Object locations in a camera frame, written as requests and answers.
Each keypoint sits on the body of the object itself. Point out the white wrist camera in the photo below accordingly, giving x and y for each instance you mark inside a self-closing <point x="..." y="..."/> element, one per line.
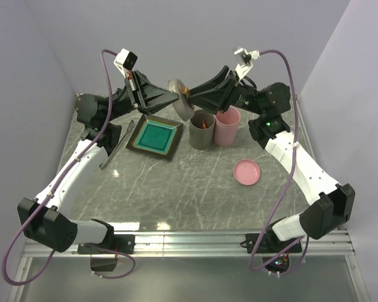
<point x="245" y="61"/>
<point x="125" y="61"/>

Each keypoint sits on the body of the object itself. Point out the metal serving tongs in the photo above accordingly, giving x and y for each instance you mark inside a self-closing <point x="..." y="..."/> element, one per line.
<point x="119" y="144"/>

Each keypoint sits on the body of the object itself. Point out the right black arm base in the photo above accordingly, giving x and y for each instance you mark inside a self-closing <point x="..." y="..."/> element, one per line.
<point x="261" y="243"/>

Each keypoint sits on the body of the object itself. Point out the grey round lid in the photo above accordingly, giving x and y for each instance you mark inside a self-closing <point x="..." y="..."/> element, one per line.
<point x="182" y="106"/>

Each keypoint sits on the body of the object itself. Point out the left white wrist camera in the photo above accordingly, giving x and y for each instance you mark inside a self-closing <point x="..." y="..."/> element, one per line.
<point x="125" y="61"/>

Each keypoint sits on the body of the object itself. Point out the aluminium mounting rail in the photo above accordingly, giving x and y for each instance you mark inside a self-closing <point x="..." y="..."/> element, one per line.
<point x="204" y="266"/>

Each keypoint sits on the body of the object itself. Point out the grey cylindrical container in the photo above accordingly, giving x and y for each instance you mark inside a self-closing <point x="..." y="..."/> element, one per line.
<point x="201" y="139"/>

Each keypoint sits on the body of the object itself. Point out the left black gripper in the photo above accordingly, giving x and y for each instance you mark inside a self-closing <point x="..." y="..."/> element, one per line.
<point x="143" y="93"/>

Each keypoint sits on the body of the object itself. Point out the square teal ceramic plate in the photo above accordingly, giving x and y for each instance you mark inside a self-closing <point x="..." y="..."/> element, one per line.
<point x="156" y="137"/>

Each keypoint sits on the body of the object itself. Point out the pink round lid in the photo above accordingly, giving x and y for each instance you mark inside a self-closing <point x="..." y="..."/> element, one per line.
<point x="246" y="172"/>

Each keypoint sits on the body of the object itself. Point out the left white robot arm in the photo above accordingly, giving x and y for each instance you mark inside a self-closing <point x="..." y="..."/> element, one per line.
<point x="44" y="219"/>

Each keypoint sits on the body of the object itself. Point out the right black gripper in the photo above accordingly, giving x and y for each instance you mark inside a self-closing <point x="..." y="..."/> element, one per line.
<point x="218" y="99"/>

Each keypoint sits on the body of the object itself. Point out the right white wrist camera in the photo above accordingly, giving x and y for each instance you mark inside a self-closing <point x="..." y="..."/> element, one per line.
<point x="245" y="61"/>

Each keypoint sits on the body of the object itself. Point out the pink cylindrical container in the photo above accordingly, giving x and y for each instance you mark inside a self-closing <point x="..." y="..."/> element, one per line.
<point x="226" y="126"/>

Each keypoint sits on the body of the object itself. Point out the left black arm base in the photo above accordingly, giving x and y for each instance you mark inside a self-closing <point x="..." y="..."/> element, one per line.
<point x="105" y="257"/>

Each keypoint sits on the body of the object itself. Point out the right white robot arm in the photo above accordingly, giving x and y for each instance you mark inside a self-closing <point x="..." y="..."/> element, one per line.
<point x="330" y="203"/>

